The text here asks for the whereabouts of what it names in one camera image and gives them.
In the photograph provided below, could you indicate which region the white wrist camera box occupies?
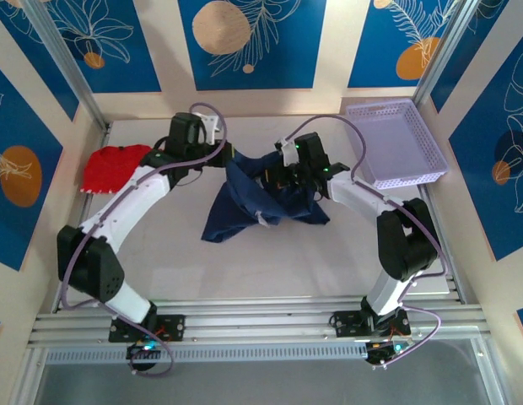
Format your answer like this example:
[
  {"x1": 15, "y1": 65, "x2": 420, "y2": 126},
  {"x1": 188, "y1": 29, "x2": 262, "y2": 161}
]
[
  {"x1": 202, "y1": 116, "x2": 227, "y2": 145},
  {"x1": 274, "y1": 141, "x2": 299, "y2": 166}
]

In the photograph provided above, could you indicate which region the aluminium corner post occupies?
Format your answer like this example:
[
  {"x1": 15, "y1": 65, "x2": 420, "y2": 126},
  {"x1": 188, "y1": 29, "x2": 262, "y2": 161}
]
[
  {"x1": 21, "y1": 0, "x2": 113, "y2": 132},
  {"x1": 412, "y1": 0, "x2": 485, "y2": 109}
]

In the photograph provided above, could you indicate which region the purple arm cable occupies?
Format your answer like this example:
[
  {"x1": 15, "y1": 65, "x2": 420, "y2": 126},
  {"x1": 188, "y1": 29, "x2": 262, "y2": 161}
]
[
  {"x1": 284, "y1": 114, "x2": 448, "y2": 368},
  {"x1": 58, "y1": 102, "x2": 227, "y2": 376}
]

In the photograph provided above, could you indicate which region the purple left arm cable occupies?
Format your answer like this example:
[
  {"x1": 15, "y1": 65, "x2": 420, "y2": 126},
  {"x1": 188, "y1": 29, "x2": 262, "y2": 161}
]
[{"x1": 58, "y1": 102, "x2": 227, "y2": 376}]

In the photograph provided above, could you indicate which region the grey slotted cable duct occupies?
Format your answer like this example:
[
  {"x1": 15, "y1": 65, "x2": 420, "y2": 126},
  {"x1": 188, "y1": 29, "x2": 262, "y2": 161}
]
[{"x1": 44, "y1": 343, "x2": 370, "y2": 366}]

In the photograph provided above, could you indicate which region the black device with wires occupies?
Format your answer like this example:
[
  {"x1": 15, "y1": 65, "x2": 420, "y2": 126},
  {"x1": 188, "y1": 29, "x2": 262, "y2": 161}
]
[{"x1": 27, "y1": 120, "x2": 494, "y2": 354}]

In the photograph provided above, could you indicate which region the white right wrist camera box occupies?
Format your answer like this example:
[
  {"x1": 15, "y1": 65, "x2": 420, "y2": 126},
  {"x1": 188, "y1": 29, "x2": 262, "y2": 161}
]
[{"x1": 274, "y1": 141, "x2": 299, "y2": 166}]

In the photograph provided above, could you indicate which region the folded red t-shirt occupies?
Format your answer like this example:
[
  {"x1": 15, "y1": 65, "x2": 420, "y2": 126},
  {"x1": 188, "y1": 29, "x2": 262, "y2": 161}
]
[{"x1": 80, "y1": 144, "x2": 154, "y2": 196}]

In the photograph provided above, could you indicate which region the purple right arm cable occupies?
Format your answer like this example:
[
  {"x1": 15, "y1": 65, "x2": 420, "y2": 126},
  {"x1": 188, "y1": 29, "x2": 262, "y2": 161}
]
[{"x1": 284, "y1": 114, "x2": 448, "y2": 368}]

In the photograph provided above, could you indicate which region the lavender plastic mesh basket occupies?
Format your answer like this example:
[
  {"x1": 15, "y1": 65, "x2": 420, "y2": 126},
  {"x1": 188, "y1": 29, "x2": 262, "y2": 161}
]
[{"x1": 344, "y1": 97, "x2": 450, "y2": 190}]

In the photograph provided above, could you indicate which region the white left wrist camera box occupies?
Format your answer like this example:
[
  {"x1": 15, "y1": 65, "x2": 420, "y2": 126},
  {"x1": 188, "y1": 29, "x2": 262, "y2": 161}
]
[{"x1": 202, "y1": 116, "x2": 227, "y2": 145}]

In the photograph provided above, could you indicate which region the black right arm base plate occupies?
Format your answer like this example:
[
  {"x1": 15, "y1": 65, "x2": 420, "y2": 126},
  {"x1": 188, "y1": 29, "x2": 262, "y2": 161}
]
[{"x1": 331, "y1": 310, "x2": 412, "y2": 338}]

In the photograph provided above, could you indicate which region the grey metal sheet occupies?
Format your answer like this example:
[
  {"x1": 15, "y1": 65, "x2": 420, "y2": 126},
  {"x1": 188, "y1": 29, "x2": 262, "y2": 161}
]
[{"x1": 33, "y1": 358, "x2": 494, "y2": 405}]

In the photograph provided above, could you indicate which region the navy blue printed t-shirt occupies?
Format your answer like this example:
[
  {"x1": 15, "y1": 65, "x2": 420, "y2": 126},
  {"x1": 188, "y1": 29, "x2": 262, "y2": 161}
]
[{"x1": 201, "y1": 145, "x2": 332, "y2": 244}]

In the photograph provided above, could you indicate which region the blue floral wall panel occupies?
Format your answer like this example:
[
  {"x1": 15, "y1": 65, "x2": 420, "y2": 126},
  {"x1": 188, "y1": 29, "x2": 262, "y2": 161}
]
[
  {"x1": 178, "y1": 0, "x2": 327, "y2": 90},
  {"x1": 0, "y1": 58, "x2": 64, "y2": 271},
  {"x1": 50, "y1": 0, "x2": 162, "y2": 94},
  {"x1": 0, "y1": 0, "x2": 80, "y2": 122},
  {"x1": 429, "y1": 0, "x2": 514, "y2": 114},
  {"x1": 449, "y1": 24, "x2": 523, "y2": 262},
  {"x1": 348, "y1": 0, "x2": 461, "y2": 89}
]

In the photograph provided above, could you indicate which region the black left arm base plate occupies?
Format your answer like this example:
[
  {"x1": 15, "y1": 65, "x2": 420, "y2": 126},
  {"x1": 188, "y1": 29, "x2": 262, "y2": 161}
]
[{"x1": 108, "y1": 314, "x2": 186, "y2": 343}]

